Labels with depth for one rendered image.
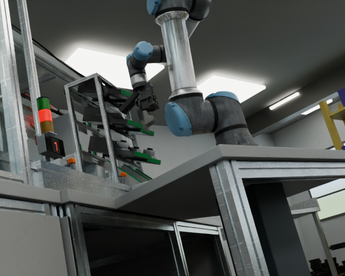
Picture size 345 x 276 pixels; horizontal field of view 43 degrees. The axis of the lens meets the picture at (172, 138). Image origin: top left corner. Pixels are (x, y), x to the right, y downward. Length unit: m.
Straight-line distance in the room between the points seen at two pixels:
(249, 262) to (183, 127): 0.60
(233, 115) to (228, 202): 0.57
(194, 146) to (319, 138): 2.79
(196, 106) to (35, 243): 0.73
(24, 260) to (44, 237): 0.08
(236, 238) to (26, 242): 0.42
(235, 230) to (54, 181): 0.47
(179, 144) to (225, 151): 6.84
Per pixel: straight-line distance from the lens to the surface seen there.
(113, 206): 1.21
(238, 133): 1.45
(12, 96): 1.05
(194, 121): 1.41
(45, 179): 1.12
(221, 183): 0.97
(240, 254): 0.95
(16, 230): 0.88
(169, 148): 7.57
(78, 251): 1.02
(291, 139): 9.79
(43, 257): 0.94
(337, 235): 9.38
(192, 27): 1.71
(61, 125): 3.31
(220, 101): 1.48
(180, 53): 1.47
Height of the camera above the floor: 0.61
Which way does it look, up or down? 18 degrees up
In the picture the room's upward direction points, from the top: 14 degrees counter-clockwise
